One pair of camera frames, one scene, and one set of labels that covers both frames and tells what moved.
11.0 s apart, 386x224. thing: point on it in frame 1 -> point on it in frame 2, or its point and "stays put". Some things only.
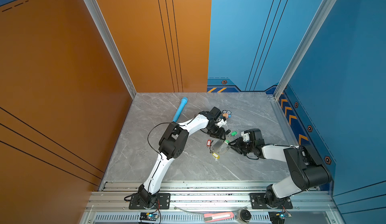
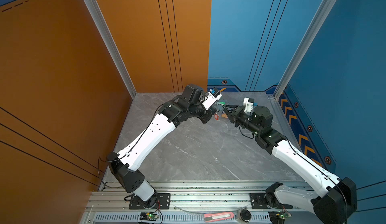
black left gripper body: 216,132 -> 208,112
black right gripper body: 245,146 -> 239,117
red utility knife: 209,217 stays put
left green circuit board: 149,216 stays put
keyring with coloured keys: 211,148 -> 223,114
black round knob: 244,215 stays put
